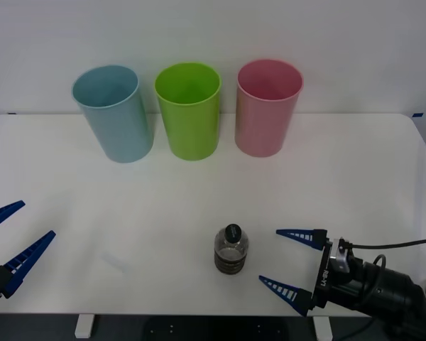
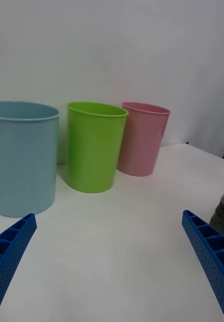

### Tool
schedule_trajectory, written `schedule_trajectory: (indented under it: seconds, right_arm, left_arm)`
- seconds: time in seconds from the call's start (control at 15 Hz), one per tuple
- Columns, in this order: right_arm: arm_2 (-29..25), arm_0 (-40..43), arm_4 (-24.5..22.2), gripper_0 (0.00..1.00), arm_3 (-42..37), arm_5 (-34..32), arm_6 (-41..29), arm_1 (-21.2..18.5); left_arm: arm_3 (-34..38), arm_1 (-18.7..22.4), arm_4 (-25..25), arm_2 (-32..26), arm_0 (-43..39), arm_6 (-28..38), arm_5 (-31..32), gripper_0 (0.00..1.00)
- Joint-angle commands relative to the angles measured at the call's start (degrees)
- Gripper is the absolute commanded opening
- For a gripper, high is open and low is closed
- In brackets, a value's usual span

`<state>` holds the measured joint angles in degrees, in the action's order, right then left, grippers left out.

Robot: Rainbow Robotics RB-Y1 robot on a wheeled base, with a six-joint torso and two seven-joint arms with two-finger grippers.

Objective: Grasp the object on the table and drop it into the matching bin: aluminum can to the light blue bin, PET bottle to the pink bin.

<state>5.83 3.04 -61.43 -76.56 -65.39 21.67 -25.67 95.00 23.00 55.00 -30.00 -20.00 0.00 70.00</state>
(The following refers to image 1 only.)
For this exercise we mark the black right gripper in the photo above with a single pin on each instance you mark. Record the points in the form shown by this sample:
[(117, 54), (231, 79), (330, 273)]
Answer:
[(323, 277)]

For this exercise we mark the small dark plastic bottle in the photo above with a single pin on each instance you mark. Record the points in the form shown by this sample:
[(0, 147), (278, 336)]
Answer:
[(230, 257)]

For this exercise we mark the white table leg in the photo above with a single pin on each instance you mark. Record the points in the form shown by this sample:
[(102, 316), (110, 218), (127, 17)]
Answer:
[(321, 328), (82, 326)]

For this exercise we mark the pink plastic bin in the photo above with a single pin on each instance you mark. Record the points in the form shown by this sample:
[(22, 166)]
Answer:
[(259, 131)]

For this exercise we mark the pale blue plastic bin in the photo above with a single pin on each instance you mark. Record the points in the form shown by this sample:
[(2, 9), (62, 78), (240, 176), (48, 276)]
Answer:
[(120, 131)]

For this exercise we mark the yellow-green plastic bin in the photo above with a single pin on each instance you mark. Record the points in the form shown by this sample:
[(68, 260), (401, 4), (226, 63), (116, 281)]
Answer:
[(190, 131)]

